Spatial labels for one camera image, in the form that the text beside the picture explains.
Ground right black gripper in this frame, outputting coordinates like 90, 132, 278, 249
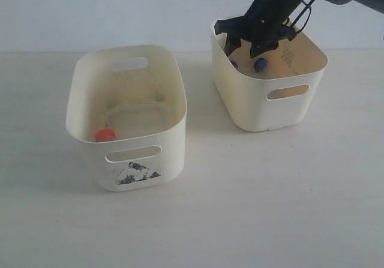
214, 0, 305, 58

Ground orange-capped clear tube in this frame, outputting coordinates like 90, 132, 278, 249
95, 128, 116, 142

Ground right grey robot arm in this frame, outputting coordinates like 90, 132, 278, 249
214, 0, 383, 58

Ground cream plastic bin with sticker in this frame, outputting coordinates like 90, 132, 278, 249
65, 45, 187, 192

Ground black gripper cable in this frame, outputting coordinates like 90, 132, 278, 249
278, 0, 317, 41

